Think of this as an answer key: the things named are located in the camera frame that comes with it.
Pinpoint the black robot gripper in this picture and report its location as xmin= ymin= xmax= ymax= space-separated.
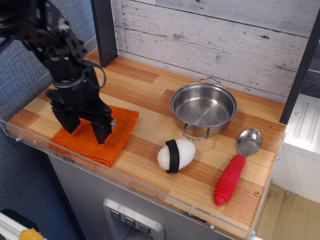
xmin=46 ymin=64 xmax=116 ymax=144

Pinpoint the orange knitted cloth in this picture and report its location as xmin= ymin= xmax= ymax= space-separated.
xmin=50 ymin=106 xmax=140 ymax=167

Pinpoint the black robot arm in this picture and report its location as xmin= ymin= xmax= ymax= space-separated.
xmin=0 ymin=0 xmax=116 ymax=144

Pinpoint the clear acrylic table guard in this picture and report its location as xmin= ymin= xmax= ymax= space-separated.
xmin=0 ymin=37 xmax=286 ymax=240

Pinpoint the white rice ball toy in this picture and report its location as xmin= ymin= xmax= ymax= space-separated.
xmin=157 ymin=138 xmax=196 ymax=174

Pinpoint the grey dispenser button panel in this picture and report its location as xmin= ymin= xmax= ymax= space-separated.
xmin=103 ymin=197 xmax=165 ymax=240

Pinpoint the stainless steel pot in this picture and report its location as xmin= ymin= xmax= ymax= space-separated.
xmin=170 ymin=76 xmax=238 ymax=143

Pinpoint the white ridged side counter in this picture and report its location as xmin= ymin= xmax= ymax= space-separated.
xmin=271 ymin=94 xmax=320 ymax=203

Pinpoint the dark grey left post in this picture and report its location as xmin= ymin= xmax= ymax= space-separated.
xmin=90 ymin=0 xmax=118 ymax=67

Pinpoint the dark grey post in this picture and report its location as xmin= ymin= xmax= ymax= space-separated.
xmin=90 ymin=0 xmax=118 ymax=67
xmin=279 ymin=10 xmax=320 ymax=124

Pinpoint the red handled metal spoon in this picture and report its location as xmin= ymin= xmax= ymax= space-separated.
xmin=213 ymin=128 xmax=262 ymax=206

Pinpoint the dark grey right post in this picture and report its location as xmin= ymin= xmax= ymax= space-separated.
xmin=279 ymin=10 xmax=320 ymax=124

